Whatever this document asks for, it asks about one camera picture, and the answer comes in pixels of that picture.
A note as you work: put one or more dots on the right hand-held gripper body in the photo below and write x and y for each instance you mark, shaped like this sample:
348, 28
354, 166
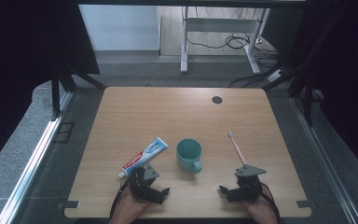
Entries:
249, 182

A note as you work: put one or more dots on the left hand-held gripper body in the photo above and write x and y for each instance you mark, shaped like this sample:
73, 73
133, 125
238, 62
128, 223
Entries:
143, 183

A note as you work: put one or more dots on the toothpaste tube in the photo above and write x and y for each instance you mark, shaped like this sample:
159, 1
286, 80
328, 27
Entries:
143, 158

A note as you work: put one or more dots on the pink toothbrush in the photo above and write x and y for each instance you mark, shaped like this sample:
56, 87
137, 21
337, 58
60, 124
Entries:
237, 149

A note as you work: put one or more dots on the teal cup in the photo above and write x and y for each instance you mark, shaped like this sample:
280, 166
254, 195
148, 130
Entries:
189, 155

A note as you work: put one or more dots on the person's left hand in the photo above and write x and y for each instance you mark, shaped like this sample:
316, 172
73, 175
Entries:
132, 207

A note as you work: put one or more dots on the person's right hand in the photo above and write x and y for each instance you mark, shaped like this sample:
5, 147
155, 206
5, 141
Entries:
259, 208

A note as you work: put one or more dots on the dark round table grommet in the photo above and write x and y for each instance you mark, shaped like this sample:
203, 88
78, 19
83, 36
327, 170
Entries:
217, 100

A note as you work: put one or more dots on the black metal stand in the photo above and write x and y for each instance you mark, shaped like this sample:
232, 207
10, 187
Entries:
307, 99
56, 96

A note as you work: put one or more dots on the white power strip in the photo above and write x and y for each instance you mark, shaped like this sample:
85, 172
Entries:
276, 75

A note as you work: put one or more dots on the black curtain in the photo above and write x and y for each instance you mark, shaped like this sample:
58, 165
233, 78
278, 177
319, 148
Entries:
348, 77
21, 62

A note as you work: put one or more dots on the aluminium rail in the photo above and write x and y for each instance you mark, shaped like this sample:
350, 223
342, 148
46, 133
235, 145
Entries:
323, 155
31, 165

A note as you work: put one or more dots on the white desk frame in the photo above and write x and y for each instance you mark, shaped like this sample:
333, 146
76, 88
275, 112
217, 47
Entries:
217, 24

